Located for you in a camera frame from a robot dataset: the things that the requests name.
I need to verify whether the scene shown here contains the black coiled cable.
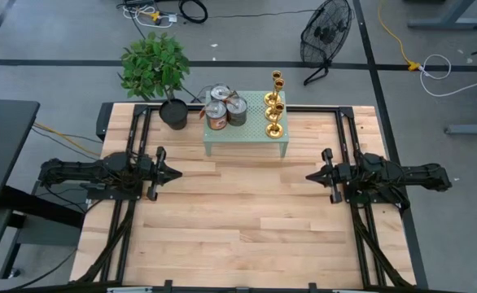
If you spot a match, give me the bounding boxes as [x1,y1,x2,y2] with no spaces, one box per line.
[178,0,209,24]

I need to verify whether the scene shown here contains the green leafy plant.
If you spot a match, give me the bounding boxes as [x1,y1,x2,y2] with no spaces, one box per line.
[118,31,191,102]

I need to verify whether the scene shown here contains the scented candle tin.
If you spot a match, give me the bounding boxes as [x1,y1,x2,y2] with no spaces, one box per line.
[199,99,229,131]
[225,94,249,127]
[209,82,232,103]

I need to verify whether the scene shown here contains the black desk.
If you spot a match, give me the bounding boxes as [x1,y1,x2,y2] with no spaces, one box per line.
[0,97,41,286]

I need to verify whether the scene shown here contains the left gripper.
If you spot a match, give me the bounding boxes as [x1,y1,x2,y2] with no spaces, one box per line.
[138,146,183,203]

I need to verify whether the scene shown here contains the green perforated metal shelf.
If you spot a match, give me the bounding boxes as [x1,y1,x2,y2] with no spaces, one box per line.
[203,90,291,159]

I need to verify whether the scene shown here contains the grey desk foot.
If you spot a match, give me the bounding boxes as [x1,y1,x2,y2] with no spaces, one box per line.
[444,124,477,136]
[407,0,477,32]

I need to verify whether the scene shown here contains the brass candlestick holder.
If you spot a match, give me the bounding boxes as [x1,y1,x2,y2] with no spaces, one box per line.
[264,77,286,123]
[263,69,283,107]
[265,101,286,140]

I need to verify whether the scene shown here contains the black floor fan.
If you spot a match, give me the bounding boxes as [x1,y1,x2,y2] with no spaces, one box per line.
[299,0,353,86]

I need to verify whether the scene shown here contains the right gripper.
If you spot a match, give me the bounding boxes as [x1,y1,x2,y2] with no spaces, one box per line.
[305,147,364,204]

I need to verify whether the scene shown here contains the black plant pot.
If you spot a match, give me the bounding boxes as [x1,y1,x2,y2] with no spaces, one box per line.
[158,98,190,131]

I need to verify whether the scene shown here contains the yellow floor cable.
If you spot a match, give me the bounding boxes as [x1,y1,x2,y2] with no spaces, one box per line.
[33,121,102,158]

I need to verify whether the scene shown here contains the white cable bundle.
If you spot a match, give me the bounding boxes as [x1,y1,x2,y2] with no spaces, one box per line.
[122,3,178,29]

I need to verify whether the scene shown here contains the yellow extension cable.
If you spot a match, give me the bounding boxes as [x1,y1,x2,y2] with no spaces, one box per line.
[378,0,422,73]

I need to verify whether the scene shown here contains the silver aluminium extrusion bar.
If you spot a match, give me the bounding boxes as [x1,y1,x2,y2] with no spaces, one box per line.
[106,286,154,293]

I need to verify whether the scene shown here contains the white power cable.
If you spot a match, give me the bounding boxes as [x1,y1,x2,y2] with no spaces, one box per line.
[419,54,477,98]

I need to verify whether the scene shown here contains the black aluminium rig frame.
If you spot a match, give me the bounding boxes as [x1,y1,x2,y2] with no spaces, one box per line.
[69,101,431,293]

